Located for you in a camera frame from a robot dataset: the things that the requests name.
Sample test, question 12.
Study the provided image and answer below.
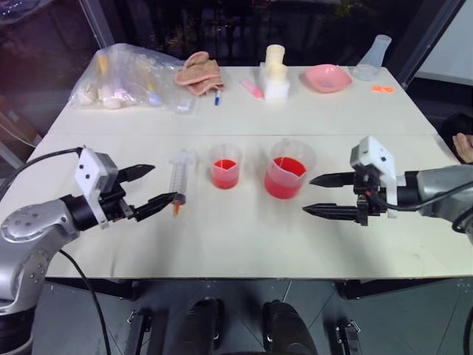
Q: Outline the grey metal frame post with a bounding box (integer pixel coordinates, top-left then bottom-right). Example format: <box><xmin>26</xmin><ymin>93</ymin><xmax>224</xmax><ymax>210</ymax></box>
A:
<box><xmin>78</xmin><ymin>0</ymin><xmax>109</xmax><ymax>51</ymax></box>
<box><xmin>394</xmin><ymin>0</ymin><xmax>465</xmax><ymax>90</ymax></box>

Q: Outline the black table frame bracket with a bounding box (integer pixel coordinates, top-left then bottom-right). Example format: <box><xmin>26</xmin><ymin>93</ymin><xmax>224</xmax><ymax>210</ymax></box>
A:
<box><xmin>334</xmin><ymin>277</ymin><xmax>446</xmax><ymax>301</ymax></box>
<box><xmin>43</xmin><ymin>277</ymin><xmax>140</xmax><ymax>302</ymax></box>

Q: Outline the bystander bare hand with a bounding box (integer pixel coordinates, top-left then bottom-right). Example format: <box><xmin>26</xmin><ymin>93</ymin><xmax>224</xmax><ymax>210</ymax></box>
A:
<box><xmin>453</xmin><ymin>132</ymin><xmax>473</xmax><ymax>164</ymax></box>

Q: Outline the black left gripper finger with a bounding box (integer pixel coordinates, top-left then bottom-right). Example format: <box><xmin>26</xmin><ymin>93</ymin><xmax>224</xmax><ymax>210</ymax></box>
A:
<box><xmin>133</xmin><ymin>191</ymin><xmax>177</xmax><ymax>223</ymax></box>
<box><xmin>118</xmin><ymin>164</ymin><xmax>157</xmax><ymax>183</ymax></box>

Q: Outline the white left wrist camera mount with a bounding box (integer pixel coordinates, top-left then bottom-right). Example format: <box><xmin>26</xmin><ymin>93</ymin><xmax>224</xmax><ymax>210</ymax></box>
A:
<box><xmin>73</xmin><ymin>146</ymin><xmax>120</xmax><ymax>230</ymax></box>

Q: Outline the clear syringe with orange tip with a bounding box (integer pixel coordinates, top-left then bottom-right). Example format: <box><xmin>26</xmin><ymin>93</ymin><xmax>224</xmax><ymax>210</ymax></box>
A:
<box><xmin>169</xmin><ymin>148</ymin><xmax>201</xmax><ymax>219</ymax></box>

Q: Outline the pinkish beige cloth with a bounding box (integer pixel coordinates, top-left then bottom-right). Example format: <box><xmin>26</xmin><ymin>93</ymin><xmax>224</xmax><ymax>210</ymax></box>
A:
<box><xmin>174</xmin><ymin>51</ymin><xmax>226</xmax><ymax>97</ymax></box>

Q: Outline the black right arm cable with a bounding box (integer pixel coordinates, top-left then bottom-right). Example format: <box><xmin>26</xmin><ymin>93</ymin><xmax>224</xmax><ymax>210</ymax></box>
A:
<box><xmin>365</xmin><ymin>180</ymin><xmax>473</xmax><ymax>234</ymax></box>

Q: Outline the large beaker red liquid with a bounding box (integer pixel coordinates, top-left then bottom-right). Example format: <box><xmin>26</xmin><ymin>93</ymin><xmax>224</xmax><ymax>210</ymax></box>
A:
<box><xmin>263</xmin><ymin>138</ymin><xmax>317</xmax><ymax>201</ymax></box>

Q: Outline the black table leg clamp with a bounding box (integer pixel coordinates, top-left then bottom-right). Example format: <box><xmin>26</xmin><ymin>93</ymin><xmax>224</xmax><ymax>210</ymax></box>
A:
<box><xmin>126</xmin><ymin>307</ymin><xmax>153</xmax><ymax>355</ymax></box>
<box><xmin>333</xmin><ymin>318</ymin><xmax>364</xmax><ymax>355</ymax></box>

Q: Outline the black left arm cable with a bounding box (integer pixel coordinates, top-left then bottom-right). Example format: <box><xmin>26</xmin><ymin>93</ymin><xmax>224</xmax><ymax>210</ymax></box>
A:
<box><xmin>58</xmin><ymin>249</ymin><xmax>112</xmax><ymax>355</ymax></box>
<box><xmin>0</xmin><ymin>146</ymin><xmax>84</xmax><ymax>193</ymax></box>

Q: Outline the tall cream cylinder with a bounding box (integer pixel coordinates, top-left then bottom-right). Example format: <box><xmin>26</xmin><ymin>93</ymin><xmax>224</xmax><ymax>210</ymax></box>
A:
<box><xmin>265</xmin><ymin>44</ymin><xmax>286</xmax><ymax>68</ymax></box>

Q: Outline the white block holder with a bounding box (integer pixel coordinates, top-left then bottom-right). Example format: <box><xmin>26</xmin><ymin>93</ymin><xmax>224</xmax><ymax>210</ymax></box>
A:
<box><xmin>258</xmin><ymin>61</ymin><xmax>291</xmax><ymax>103</ymax></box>

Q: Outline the pink shallow dish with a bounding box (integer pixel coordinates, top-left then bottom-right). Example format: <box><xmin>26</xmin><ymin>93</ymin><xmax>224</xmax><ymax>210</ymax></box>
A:
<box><xmin>303</xmin><ymin>63</ymin><xmax>353</xmax><ymax>94</ymax></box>

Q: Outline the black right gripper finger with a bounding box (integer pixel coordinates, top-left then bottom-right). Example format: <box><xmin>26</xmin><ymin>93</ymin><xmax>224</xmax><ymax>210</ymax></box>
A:
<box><xmin>308</xmin><ymin>171</ymin><xmax>358</xmax><ymax>188</ymax></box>
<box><xmin>302</xmin><ymin>202</ymin><xmax>361</xmax><ymax>225</ymax></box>

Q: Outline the pink marker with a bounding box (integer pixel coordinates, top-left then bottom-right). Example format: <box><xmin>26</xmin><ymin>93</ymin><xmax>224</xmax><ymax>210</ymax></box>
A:
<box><xmin>239</xmin><ymin>78</ymin><xmax>265</xmax><ymax>101</ymax></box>

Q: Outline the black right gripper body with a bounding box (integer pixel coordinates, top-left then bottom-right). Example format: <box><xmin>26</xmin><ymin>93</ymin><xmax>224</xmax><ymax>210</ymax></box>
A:
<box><xmin>353</xmin><ymin>163</ymin><xmax>389</xmax><ymax>227</ymax></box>

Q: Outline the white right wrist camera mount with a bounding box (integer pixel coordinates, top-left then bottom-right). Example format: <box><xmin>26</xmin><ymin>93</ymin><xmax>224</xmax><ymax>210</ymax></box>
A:
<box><xmin>349</xmin><ymin>135</ymin><xmax>406</xmax><ymax>220</ymax></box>

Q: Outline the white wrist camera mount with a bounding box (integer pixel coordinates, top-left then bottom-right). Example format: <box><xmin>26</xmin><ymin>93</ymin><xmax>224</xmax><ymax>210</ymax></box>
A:
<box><xmin>349</xmin><ymin>135</ymin><xmax>406</xmax><ymax>220</ymax></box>
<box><xmin>73</xmin><ymin>146</ymin><xmax>120</xmax><ymax>230</ymax></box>

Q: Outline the small beaker red liquid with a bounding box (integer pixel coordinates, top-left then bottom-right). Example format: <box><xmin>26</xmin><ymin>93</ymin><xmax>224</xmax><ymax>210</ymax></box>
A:
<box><xmin>207</xmin><ymin>143</ymin><xmax>242</xmax><ymax>191</ymax></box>

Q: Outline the clear conical plastic beaker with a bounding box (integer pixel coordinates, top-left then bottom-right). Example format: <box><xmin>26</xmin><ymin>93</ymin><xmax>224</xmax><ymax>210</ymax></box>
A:
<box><xmin>350</xmin><ymin>34</ymin><xmax>393</xmax><ymax>83</ymax></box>

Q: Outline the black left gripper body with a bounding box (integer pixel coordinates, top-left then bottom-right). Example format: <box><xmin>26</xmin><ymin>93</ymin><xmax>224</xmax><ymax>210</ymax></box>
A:
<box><xmin>98</xmin><ymin>179</ymin><xmax>137</xmax><ymax>224</ymax></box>

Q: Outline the black bystander sleeve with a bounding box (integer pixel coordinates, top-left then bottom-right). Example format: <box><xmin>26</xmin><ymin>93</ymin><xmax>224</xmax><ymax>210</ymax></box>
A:
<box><xmin>439</xmin><ymin>112</ymin><xmax>473</xmax><ymax>162</ymax></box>

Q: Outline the small clear zip bag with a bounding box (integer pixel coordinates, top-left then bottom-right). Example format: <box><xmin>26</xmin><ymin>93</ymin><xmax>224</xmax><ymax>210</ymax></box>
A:
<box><xmin>175</xmin><ymin>97</ymin><xmax>201</xmax><ymax>118</ymax></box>

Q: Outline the large clear plastic bag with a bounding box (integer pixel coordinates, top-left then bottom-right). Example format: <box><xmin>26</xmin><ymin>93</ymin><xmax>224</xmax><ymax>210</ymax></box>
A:
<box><xmin>68</xmin><ymin>42</ymin><xmax>190</xmax><ymax>114</ymax></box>

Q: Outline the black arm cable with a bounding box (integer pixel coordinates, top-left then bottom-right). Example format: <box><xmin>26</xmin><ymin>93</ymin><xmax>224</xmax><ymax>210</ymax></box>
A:
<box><xmin>365</xmin><ymin>180</ymin><xmax>473</xmax><ymax>234</ymax></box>
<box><xmin>0</xmin><ymin>146</ymin><xmax>84</xmax><ymax>193</ymax></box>
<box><xmin>58</xmin><ymin>249</ymin><xmax>112</xmax><ymax>355</ymax></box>

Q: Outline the dark rounded shape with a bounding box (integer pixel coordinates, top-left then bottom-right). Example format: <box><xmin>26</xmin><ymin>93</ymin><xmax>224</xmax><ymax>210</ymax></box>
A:
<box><xmin>261</xmin><ymin>300</ymin><xmax>319</xmax><ymax>355</ymax></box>
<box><xmin>182</xmin><ymin>296</ymin><xmax>227</xmax><ymax>355</ymax></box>

